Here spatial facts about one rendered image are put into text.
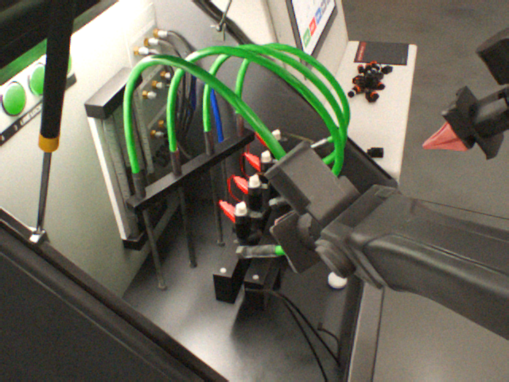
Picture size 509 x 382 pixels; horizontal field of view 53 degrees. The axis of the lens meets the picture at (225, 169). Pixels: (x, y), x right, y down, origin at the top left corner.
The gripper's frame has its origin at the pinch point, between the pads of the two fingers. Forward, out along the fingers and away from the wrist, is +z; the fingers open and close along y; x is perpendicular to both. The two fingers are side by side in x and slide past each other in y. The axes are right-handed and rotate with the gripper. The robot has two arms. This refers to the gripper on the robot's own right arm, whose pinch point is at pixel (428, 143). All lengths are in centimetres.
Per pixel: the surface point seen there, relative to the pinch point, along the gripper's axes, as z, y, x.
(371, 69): 36, 6, -61
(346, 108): 13.8, 10.6, -7.8
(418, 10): 155, -22, -376
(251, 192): 28.0, 10.1, 12.0
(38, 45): 19, 49, 33
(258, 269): 32.2, -1.7, 19.3
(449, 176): 96, -78, -156
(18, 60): 18, 48, 37
